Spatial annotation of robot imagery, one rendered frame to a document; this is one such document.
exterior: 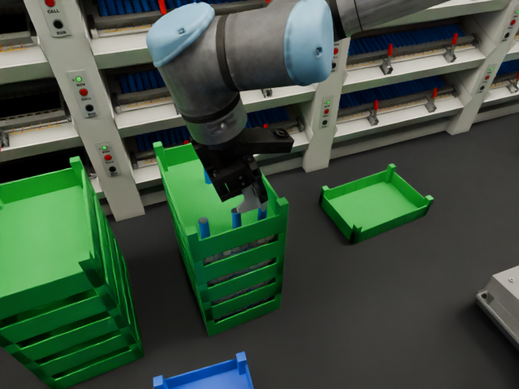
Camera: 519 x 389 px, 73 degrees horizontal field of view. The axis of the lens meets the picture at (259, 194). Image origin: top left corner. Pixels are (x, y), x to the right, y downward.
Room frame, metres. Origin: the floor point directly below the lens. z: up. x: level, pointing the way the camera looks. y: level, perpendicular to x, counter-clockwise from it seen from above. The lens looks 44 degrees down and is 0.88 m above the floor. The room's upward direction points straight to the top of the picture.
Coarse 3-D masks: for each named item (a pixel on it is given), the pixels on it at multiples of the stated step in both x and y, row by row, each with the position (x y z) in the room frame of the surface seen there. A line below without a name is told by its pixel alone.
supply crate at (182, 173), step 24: (168, 168) 0.67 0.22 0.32; (192, 168) 0.67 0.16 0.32; (168, 192) 0.55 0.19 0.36; (192, 192) 0.58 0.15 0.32; (216, 192) 0.58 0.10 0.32; (192, 216) 0.51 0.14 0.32; (216, 216) 0.51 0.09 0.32; (192, 240) 0.40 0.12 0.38; (216, 240) 0.41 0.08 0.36; (240, 240) 0.43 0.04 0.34
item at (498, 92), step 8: (504, 64) 1.52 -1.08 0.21; (512, 64) 1.53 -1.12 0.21; (504, 72) 1.47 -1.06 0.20; (512, 72) 1.48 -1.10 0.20; (496, 80) 1.41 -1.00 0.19; (504, 80) 1.44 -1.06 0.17; (512, 80) 1.46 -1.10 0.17; (496, 88) 1.40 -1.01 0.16; (504, 88) 1.41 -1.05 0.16; (512, 88) 1.39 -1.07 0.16; (488, 96) 1.30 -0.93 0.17; (496, 96) 1.35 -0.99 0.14; (504, 96) 1.36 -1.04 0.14; (512, 96) 1.38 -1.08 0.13; (488, 104) 1.35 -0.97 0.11
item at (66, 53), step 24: (24, 0) 0.78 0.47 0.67; (72, 0) 0.81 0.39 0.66; (72, 24) 0.81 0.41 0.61; (48, 48) 0.79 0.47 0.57; (72, 48) 0.80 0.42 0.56; (96, 72) 0.81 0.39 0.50; (72, 96) 0.79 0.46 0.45; (96, 96) 0.81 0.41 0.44; (96, 120) 0.80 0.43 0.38; (120, 144) 0.81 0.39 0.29; (96, 168) 0.78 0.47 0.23; (120, 168) 0.81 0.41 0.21; (120, 192) 0.80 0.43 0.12; (120, 216) 0.79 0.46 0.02
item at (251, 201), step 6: (252, 186) 0.46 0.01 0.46; (246, 192) 0.45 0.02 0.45; (252, 192) 0.45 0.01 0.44; (246, 198) 0.45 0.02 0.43; (252, 198) 0.45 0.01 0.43; (258, 198) 0.45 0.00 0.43; (240, 204) 0.45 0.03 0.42; (246, 204) 0.45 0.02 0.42; (252, 204) 0.45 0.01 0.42; (258, 204) 0.46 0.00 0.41; (264, 204) 0.46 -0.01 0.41; (240, 210) 0.44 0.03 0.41; (246, 210) 0.45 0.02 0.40; (264, 210) 0.47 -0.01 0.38
